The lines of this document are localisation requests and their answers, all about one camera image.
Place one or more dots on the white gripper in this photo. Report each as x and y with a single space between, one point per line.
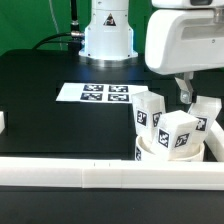
181 41

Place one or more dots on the paper sheet with markers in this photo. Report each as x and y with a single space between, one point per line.
98 93

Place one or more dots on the white right barrier rail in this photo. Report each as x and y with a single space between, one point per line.
215 141

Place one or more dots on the white barrier rail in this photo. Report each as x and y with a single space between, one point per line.
2 122
77 173
215 141

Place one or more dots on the white left barrier rail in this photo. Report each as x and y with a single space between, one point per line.
2 122

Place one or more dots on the white front barrier rail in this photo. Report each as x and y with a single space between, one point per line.
77 173

